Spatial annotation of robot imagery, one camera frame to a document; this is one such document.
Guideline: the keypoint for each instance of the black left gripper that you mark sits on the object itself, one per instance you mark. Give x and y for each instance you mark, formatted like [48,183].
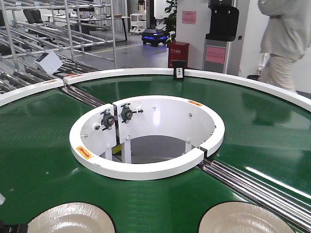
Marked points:
[18,228]

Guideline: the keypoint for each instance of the beige plate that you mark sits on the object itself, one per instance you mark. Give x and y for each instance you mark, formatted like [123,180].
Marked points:
[73,217]
[241,217]

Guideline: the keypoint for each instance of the white outer conveyor rim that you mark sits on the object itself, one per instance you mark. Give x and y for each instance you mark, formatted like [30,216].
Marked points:
[16,94]

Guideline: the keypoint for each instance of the steel conveyor rollers left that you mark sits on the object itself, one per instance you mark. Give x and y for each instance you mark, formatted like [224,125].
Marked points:
[82,96]

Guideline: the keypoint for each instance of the steel conveyor rollers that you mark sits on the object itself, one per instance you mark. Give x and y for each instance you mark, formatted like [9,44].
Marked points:
[82,96]
[293,210]

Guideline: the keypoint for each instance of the white control box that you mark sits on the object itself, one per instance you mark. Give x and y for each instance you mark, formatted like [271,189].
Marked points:
[48,62]

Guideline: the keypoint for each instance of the metal roller rack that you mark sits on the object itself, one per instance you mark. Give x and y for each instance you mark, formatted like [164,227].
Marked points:
[28,28]

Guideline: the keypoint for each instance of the black sensor on rim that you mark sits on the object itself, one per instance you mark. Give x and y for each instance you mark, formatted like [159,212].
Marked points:
[178,69]

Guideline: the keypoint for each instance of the blue-lit mobile robot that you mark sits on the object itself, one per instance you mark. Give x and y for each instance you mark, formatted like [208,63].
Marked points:
[153,35]

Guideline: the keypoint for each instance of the red fire extinguisher box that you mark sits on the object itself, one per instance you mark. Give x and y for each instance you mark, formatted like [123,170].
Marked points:
[178,51]

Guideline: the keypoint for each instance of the green potted plant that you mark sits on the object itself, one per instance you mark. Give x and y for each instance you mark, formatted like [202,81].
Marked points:
[170,21]

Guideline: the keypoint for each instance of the green conveyor belt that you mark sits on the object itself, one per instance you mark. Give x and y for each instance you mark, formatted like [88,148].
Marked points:
[265,136]

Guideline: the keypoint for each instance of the steel conveyor rollers right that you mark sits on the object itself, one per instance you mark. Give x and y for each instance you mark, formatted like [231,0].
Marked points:
[293,210]

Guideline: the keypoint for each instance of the black and grey kiosk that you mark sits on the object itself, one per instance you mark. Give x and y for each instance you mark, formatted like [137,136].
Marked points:
[223,28]

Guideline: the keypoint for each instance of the person in beige clothes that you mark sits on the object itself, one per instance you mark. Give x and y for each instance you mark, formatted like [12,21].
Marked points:
[286,38]

